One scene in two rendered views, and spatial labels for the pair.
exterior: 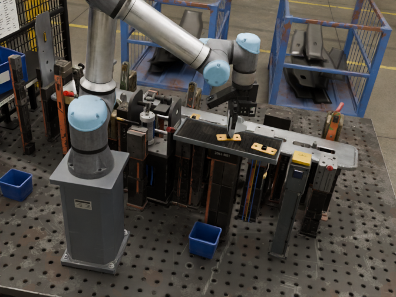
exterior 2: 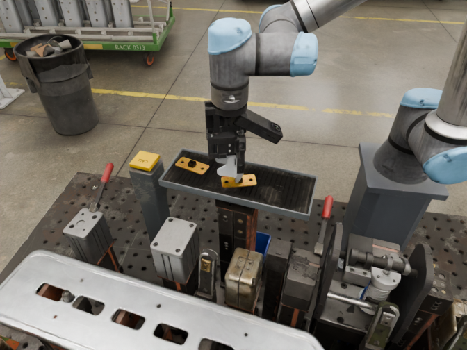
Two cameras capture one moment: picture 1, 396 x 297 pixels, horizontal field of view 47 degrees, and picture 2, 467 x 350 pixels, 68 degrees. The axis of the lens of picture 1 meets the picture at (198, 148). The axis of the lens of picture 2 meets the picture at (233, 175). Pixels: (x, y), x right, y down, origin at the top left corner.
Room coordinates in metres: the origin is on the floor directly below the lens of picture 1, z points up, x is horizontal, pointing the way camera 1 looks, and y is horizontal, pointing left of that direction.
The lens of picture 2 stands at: (1.98, -0.08, 1.74)
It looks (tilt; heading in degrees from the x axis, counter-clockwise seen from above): 42 degrees down; 183
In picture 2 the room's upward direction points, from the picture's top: straight up
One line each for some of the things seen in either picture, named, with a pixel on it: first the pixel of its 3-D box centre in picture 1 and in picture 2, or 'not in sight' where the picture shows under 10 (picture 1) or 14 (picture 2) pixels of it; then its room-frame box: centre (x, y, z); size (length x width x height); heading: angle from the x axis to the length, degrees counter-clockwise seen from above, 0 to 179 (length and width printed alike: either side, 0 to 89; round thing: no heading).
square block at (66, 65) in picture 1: (63, 95); not in sight; (2.05, 0.71, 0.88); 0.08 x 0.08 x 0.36; 75
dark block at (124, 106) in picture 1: (126, 148); (404, 329); (1.59, 0.30, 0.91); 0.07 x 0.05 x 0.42; 165
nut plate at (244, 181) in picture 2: (228, 136); (238, 179); (1.36, -0.10, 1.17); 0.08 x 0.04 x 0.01; 100
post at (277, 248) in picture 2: (197, 169); (272, 292); (1.50, -0.01, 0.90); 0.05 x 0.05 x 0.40; 75
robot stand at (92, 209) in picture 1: (93, 210); (380, 213); (1.21, 0.35, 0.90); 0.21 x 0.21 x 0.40; 84
